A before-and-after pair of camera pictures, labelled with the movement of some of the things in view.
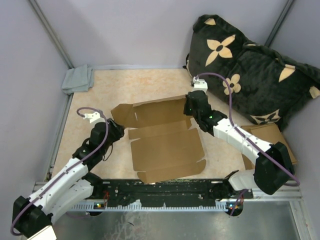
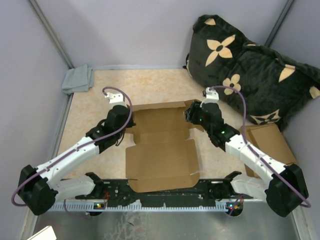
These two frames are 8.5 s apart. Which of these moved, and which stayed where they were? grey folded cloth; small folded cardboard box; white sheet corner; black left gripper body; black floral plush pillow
Moved: black left gripper body
Stayed: white sheet corner; grey folded cloth; small folded cardboard box; black floral plush pillow
